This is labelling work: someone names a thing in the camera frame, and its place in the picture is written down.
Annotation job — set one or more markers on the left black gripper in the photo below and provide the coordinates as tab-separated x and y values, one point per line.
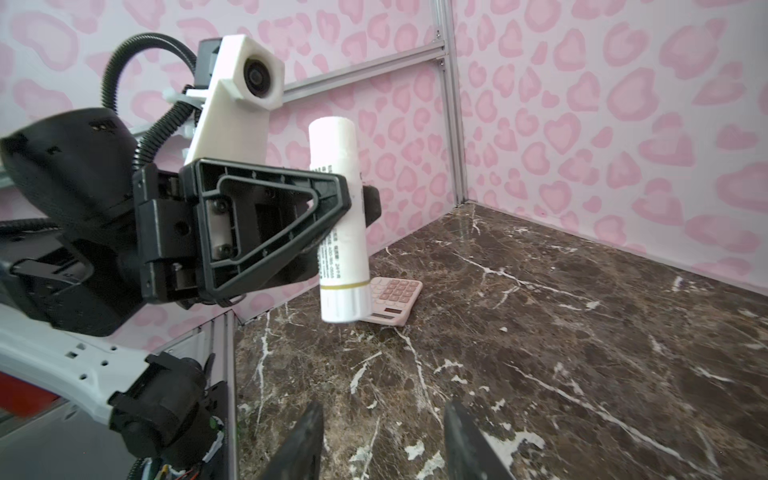
217	230

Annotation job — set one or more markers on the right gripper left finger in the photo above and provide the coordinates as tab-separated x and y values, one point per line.
299	457

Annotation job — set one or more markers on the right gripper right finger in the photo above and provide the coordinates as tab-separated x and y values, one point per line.
468	454

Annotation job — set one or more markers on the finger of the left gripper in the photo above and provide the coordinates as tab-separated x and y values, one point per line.
371	204

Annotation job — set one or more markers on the white glue stick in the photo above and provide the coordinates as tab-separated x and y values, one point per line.
344	274

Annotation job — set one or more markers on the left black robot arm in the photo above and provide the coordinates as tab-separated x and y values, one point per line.
117	234

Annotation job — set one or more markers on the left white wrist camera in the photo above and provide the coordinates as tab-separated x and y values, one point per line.
246	85

